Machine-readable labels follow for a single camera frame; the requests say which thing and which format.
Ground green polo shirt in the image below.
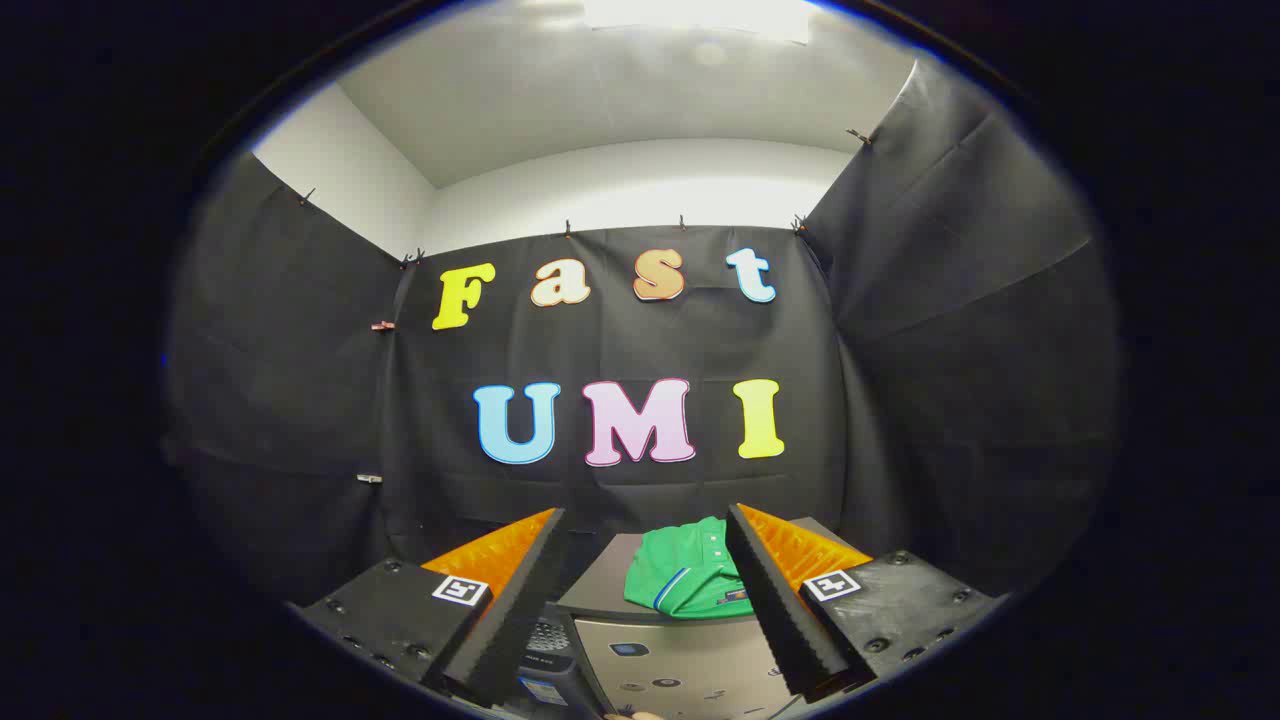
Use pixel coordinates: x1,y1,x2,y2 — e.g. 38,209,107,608
623,516,757,619

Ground black backdrop cloth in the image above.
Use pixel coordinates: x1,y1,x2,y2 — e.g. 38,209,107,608
165,55,1119,611

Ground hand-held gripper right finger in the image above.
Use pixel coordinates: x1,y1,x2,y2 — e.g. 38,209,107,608
726,503,1006,704

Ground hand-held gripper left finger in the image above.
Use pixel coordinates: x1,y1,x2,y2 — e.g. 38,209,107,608
288,507,567,709

